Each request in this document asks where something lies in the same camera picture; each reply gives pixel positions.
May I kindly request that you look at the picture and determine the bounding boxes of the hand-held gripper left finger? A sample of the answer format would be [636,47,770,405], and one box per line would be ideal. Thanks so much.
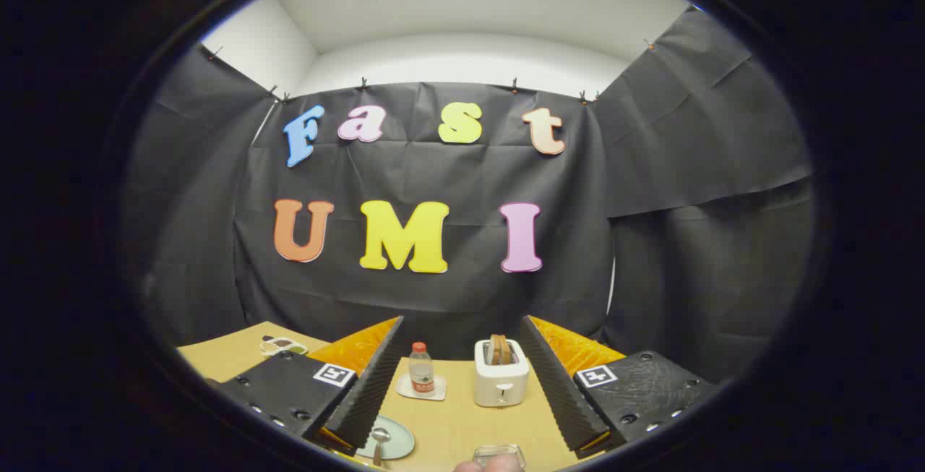
[208,315,405,457]

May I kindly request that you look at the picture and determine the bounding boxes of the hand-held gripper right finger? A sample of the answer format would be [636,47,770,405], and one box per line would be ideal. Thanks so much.
[519,314,722,458]

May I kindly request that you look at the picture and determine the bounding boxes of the clear water bottle red cap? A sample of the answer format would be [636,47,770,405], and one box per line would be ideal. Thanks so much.
[408,342,435,395]

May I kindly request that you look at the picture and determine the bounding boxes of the light green plate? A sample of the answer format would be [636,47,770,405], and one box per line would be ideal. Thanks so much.
[354,415,416,460]

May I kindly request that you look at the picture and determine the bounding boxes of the white toaster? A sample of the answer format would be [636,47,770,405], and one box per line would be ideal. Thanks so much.
[473,338,530,408]

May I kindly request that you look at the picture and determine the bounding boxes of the white square coaster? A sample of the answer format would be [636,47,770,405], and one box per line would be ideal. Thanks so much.
[395,374,447,402]

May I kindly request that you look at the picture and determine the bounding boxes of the square metal mesh basket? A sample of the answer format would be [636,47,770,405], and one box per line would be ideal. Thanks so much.
[473,444,527,469]

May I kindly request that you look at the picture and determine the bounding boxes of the white divided sauce dish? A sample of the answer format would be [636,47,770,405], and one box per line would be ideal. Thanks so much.
[260,337,309,356]

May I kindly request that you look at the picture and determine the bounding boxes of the black backdrop cloth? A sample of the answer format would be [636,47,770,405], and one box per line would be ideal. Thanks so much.
[119,6,817,386]

